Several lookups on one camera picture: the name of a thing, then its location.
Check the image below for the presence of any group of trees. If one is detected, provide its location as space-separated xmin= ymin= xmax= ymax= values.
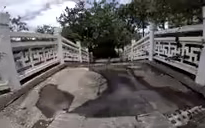
xmin=0 ymin=0 xmax=205 ymax=60

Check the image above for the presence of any grey stone bridge deck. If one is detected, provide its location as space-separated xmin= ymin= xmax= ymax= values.
xmin=0 ymin=61 xmax=205 ymax=128

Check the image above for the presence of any stone kerb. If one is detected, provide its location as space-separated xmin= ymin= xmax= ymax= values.
xmin=145 ymin=59 xmax=205 ymax=102
xmin=0 ymin=62 xmax=68 ymax=113

